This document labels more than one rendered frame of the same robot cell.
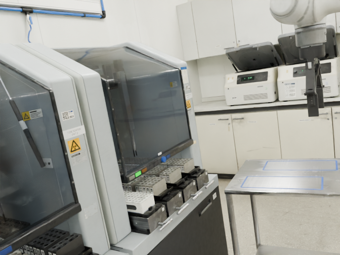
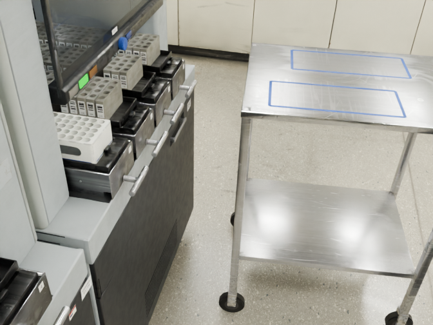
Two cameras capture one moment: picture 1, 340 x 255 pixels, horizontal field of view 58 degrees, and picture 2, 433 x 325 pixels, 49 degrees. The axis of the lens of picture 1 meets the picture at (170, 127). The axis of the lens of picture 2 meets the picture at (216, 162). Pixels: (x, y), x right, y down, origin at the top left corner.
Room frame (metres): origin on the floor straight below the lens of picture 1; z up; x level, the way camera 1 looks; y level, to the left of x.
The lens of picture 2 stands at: (0.41, 0.26, 1.42)
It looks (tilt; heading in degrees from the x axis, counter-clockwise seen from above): 36 degrees down; 337
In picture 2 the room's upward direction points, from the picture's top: 2 degrees clockwise
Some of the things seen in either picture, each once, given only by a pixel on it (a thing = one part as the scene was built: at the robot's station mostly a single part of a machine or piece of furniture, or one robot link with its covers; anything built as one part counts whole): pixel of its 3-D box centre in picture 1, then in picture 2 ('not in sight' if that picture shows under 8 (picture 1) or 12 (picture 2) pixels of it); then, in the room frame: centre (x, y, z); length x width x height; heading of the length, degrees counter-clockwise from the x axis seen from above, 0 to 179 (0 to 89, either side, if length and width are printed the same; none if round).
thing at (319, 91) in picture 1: (318, 98); not in sight; (1.04, -0.52, 1.22); 0.03 x 0.01 x 0.07; 56
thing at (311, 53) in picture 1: (312, 60); not in sight; (0.99, -0.48, 1.36); 0.08 x 0.07 x 0.09; 146
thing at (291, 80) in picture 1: (308, 63); not in sight; (3.28, -1.56, 1.24); 0.62 x 0.56 x 0.69; 147
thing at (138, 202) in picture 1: (123, 202); (40, 134); (1.38, 0.27, 0.83); 0.30 x 0.10 x 0.06; 56
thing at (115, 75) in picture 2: (170, 175); (124, 73); (1.59, 0.04, 0.85); 0.12 x 0.02 x 0.06; 145
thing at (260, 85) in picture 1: (254, 73); not in sight; (3.60, -1.08, 1.22); 0.62 x 0.56 x 0.64; 144
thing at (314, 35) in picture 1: (310, 36); not in sight; (0.99, -0.48, 1.43); 0.09 x 0.09 x 0.06
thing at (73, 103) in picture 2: (147, 186); (83, 97); (1.49, 0.16, 0.85); 0.12 x 0.02 x 0.06; 146
